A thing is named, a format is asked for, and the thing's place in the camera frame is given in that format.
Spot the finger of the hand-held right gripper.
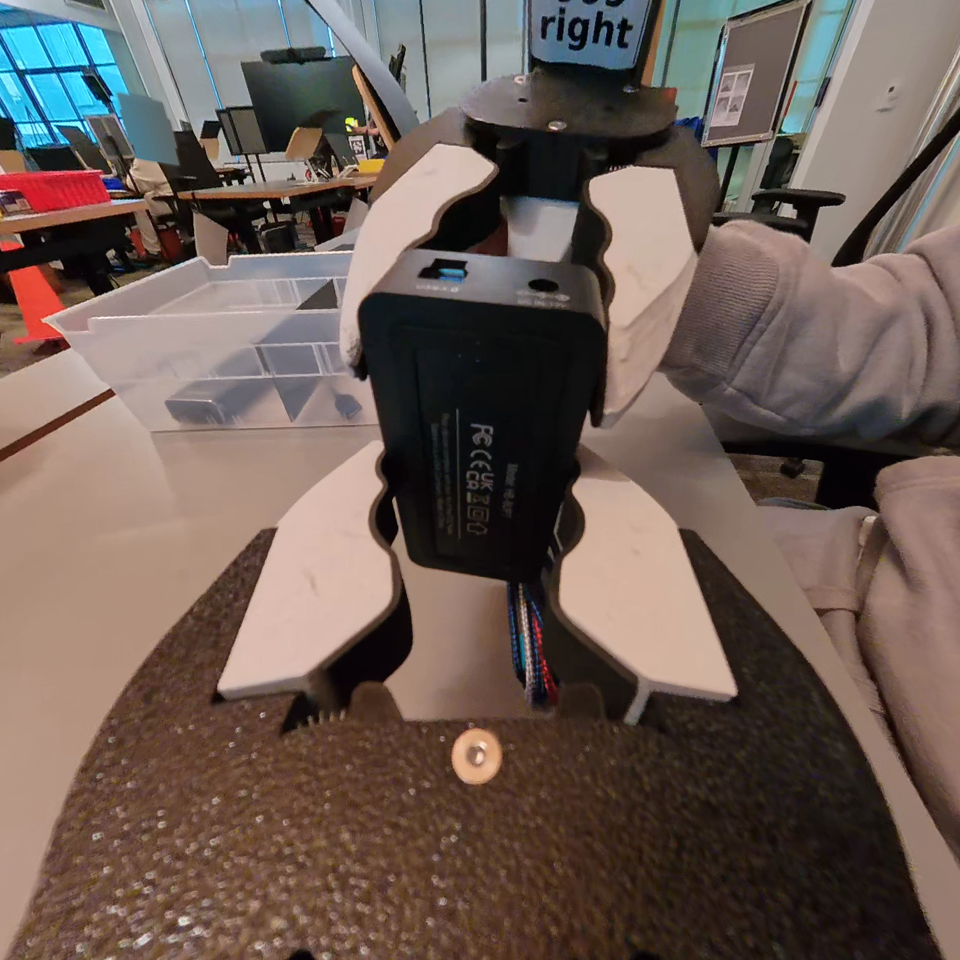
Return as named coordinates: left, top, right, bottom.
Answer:
left=585, top=161, right=702, bottom=429
left=339, top=142, right=502, bottom=376

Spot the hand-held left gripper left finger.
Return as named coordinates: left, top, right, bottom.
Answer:
left=216, top=441, right=414, bottom=702

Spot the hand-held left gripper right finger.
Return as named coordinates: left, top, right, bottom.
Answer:
left=543, top=448, right=740, bottom=725

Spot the blue braided cable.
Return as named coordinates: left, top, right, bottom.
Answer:
left=508, top=579, right=549, bottom=710

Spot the black USB hub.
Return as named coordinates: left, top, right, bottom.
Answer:
left=357, top=249, right=612, bottom=582

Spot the white desk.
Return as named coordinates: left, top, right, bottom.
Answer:
left=0, top=348, right=960, bottom=960

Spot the wooden document stand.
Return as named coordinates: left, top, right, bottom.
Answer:
left=351, top=63, right=400, bottom=151

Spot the large black monitor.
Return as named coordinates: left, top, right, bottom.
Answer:
left=240, top=56, right=369, bottom=155

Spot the dark document board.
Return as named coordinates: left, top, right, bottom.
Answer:
left=303, top=0, right=421, bottom=132

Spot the black armrest office chair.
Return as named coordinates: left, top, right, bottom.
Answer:
left=750, top=135, right=847, bottom=241

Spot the grey notice board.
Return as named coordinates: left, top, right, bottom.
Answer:
left=701, top=0, right=815, bottom=147

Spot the white folded card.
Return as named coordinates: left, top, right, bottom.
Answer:
left=193, top=210, right=230, bottom=267

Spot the dark grey adapter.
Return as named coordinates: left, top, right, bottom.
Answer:
left=165, top=378, right=234, bottom=427

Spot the person's black office chair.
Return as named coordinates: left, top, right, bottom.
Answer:
left=720, top=112, right=960, bottom=511

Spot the clear plastic bin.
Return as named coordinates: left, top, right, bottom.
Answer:
left=43, top=251, right=380, bottom=432

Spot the red plastic bin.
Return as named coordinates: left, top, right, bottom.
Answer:
left=0, top=169, right=110, bottom=215

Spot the orange traffic cone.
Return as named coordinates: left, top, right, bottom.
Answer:
left=3, top=240, right=69, bottom=346

